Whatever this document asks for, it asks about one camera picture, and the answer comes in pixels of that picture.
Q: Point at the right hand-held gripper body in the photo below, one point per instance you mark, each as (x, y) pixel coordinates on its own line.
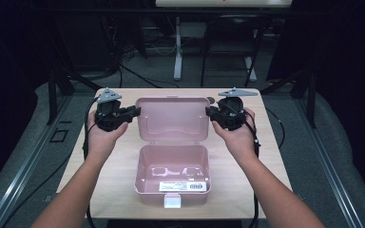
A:
(233, 114)

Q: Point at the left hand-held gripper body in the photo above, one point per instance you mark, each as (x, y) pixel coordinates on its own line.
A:
(109, 117)

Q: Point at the pink storage box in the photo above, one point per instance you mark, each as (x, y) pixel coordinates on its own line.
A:
(172, 126)

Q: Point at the person's left hand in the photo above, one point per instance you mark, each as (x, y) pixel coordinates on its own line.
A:
(103, 142)

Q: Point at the person's right hand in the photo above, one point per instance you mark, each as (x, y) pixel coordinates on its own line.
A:
(242, 142)

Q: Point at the short white desk leg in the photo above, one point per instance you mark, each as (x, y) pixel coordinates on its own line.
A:
(251, 69)

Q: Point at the long white desk leg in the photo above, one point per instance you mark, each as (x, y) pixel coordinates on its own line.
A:
(178, 50)

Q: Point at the grey tape strip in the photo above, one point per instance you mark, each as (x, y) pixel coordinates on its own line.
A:
(48, 198)

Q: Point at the white desk top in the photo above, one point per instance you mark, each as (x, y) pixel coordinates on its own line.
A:
(223, 3)

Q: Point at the black metal frame strut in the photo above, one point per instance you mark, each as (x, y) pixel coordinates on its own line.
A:
(52, 95)
(311, 101)

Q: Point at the black metal chair frame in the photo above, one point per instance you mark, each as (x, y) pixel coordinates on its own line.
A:
(231, 22)

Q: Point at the aluminium floor rail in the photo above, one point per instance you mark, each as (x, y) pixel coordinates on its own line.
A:
(28, 164)
(326, 161)

